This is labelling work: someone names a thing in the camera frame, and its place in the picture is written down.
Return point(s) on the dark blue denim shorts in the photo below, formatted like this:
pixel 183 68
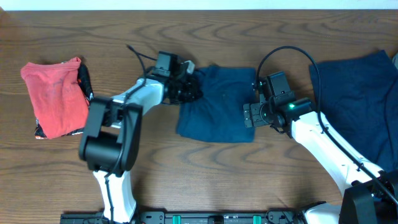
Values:
pixel 218 115

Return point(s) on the folded black patterned garment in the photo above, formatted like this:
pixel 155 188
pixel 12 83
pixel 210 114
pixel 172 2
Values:
pixel 84 83

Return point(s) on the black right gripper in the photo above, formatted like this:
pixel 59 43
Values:
pixel 252 114

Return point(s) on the dark blue clothes pile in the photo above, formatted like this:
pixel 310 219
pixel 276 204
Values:
pixel 359 99

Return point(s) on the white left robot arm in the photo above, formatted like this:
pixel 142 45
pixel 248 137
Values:
pixel 112 133

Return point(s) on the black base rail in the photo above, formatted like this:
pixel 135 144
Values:
pixel 186 217

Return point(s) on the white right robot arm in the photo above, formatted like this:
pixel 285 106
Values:
pixel 369 193

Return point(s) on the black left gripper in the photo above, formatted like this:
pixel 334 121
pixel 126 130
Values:
pixel 191 86

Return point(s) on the folded red t-shirt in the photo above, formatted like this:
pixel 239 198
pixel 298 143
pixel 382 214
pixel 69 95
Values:
pixel 58 102

